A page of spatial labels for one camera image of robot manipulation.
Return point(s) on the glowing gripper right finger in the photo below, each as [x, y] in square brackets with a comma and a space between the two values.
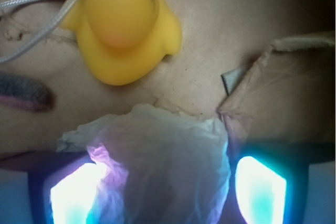
[286, 183]

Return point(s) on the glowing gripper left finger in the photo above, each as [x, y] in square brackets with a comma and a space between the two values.
[48, 187]

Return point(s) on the white paper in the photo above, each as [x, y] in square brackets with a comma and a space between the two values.
[162, 167]

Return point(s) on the grey plush bunny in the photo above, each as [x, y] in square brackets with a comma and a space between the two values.
[25, 93]

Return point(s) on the brown paper bag bin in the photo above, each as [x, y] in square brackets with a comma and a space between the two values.
[218, 36]

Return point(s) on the yellow rubber duck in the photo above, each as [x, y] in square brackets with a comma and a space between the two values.
[123, 40]

